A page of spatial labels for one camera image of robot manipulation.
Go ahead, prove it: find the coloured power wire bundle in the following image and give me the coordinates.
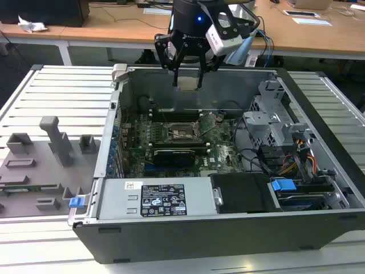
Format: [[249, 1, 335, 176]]
[[281, 136, 319, 176]]

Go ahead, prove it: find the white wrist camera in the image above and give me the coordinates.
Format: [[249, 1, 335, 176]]
[[205, 11, 252, 57]]

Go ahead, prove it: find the grey laptop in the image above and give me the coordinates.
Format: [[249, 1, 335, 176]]
[[286, 0, 334, 10]]

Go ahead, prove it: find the blue disk carrier handle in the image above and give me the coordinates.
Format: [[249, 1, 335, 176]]
[[270, 178, 298, 194]]

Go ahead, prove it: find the grey metal drive cage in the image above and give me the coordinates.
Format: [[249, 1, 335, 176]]
[[242, 79, 314, 149]]

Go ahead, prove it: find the black box on desk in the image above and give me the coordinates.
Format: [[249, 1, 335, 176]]
[[0, 0, 91, 28]]

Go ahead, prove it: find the silver CPU plate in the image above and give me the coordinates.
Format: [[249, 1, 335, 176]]
[[176, 76, 200, 92]]

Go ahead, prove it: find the green motherboard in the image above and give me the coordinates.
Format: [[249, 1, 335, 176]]
[[119, 110, 246, 178]]

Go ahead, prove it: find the hard disk drive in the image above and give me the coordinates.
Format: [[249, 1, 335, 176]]
[[275, 190, 329, 211]]

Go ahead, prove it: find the metal socket cover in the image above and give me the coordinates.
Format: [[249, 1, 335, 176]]
[[193, 112, 224, 136]]

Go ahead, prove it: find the green RAM stick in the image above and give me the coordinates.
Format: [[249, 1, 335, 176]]
[[0, 184, 58, 191]]

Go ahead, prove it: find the white paper sheet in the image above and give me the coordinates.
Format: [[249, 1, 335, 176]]
[[291, 17, 333, 27], [143, 7, 173, 15]]

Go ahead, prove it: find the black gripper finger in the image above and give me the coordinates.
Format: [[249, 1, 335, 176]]
[[154, 33, 189, 87], [196, 42, 226, 88]]

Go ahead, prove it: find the wooden desk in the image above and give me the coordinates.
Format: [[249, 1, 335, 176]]
[[0, 0, 365, 61]]

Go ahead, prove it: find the grey parts rack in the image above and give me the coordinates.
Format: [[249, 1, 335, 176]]
[[0, 115, 100, 218]]

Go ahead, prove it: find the blue case latch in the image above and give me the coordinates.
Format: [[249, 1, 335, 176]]
[[69, 196, 86, 209]]

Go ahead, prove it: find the black plastic shroud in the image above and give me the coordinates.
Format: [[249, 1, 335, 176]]
[[210, 172, 283, 215]]

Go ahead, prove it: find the black graphics card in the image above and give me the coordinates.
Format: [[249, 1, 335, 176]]
[[152, 147, 197, 168]]

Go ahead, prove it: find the blue expansion slot clip row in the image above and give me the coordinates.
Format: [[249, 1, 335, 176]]
[[106, 110, 126, 178]]

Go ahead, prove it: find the blue cable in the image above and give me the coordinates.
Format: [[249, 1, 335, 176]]
[[255, 28, 275, 68]]

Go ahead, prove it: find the CPU socket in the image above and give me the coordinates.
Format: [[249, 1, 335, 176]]
[[165, 121, 205, 143]]

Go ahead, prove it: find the pale blue teach pendant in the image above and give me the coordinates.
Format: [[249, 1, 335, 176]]
[[225, 30, 257, 66]]

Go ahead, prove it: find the white desk cable tray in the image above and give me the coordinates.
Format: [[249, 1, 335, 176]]
[[283, 9, 319, 18]]

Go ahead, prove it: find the black open PC case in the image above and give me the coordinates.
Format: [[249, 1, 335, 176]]
[[67, 63, 365, 265]]

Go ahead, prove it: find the black RAM slot row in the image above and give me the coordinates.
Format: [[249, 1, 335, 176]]
[[150, 107, 201, 122], [151, 141, 208, 150]]

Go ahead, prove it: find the grey power supply unit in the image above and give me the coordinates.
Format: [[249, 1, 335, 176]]
[[96, 177, 218, 220]]

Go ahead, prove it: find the crumpled white paper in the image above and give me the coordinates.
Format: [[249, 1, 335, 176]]
[[17, 14, 49, 34]]

